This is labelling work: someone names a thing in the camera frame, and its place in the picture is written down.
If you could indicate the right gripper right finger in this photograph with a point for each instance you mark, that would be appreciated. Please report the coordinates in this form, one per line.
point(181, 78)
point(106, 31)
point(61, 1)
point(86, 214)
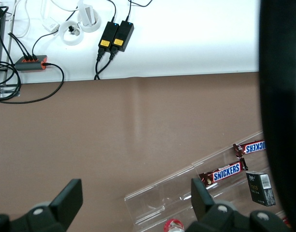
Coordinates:
point(202, 200)

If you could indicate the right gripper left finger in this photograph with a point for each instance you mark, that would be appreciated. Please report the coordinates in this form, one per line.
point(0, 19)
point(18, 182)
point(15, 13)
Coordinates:
point(68, 200)

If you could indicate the white plastic block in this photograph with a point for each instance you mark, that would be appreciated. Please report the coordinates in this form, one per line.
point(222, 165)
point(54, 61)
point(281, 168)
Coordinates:
point(89, 15)

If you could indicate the small metal bracket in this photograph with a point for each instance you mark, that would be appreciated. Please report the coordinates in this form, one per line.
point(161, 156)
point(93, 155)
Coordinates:
point(9, 91)

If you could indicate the Snickers chocolate bar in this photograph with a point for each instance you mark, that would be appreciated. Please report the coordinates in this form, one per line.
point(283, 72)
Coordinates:
point(225, 172)
point(254, 147)

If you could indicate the small black box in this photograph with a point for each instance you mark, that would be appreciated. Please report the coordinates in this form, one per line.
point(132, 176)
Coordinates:
point(260, 188)

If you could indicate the small white adapter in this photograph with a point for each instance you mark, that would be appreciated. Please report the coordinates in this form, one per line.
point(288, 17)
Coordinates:
point(51, 27)

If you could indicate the grey orange USB hub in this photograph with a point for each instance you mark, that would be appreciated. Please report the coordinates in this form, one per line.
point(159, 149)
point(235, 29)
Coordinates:
point(29, 65)

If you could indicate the clear acrylic stepped stand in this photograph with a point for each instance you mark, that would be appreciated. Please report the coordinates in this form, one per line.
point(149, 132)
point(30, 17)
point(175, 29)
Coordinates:
point(162, 198)

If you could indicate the red can white lid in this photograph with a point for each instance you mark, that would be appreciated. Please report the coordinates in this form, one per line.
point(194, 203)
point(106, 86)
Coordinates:
point(174, 226)

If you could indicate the black power adapter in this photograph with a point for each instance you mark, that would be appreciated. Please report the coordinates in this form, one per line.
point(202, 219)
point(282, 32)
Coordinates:
point(123, 36)
point(108, 36)

